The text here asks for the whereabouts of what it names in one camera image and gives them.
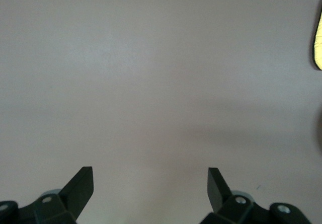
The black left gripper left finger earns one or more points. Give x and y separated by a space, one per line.
75 193

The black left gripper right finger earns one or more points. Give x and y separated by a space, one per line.
219 193

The brown table cover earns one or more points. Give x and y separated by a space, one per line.
151 83

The yellow quilted oven mitt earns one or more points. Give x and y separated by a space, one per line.
319 47

